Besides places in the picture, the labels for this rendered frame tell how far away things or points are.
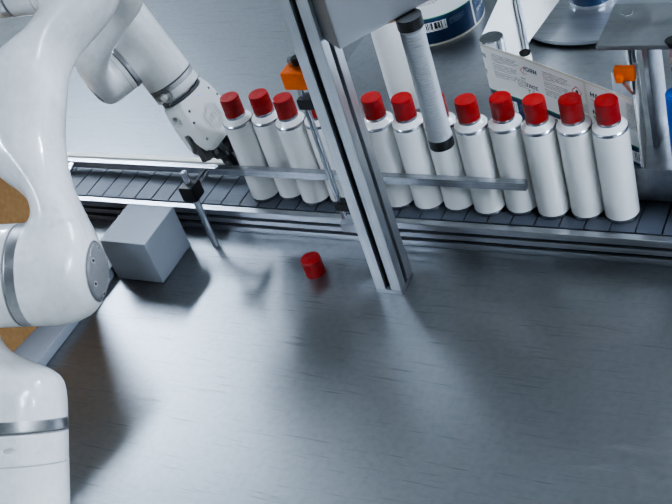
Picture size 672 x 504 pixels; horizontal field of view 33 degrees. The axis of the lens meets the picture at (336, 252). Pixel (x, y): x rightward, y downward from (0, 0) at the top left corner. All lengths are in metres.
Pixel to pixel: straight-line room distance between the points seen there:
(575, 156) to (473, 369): 0.34
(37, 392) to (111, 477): 0.41
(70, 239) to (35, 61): 0.23
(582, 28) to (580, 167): 0.54
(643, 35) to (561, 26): 0.57
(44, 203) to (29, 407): 0.23
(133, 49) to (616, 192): 0.79
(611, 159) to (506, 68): 0.28
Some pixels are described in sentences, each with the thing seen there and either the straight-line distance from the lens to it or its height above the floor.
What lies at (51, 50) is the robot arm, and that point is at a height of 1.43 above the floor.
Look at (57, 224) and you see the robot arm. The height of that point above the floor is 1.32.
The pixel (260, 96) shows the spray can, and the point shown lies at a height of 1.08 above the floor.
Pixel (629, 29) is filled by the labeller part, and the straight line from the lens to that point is 1.65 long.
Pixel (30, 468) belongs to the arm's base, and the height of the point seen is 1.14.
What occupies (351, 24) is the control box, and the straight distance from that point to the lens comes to 1.47.
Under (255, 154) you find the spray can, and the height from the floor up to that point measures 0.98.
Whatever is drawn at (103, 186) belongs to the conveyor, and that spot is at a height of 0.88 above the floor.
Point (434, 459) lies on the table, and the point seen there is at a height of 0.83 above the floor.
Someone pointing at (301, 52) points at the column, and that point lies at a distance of 1.53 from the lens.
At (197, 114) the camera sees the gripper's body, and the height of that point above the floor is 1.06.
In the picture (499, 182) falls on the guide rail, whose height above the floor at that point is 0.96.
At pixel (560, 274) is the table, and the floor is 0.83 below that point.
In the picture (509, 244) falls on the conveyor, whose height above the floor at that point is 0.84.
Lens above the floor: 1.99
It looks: 38 degrees down
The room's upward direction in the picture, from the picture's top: 20 degrees counter-clockwise
